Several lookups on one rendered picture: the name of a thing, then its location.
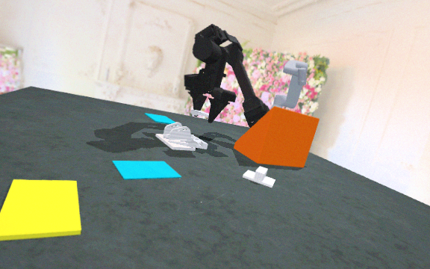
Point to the yellow flat plate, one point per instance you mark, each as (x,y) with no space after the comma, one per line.
(36,209)

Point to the cyan flat square plate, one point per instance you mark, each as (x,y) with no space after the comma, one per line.
(160,119)

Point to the cyan flat rectangular patch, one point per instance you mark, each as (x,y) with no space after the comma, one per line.
(144,170)

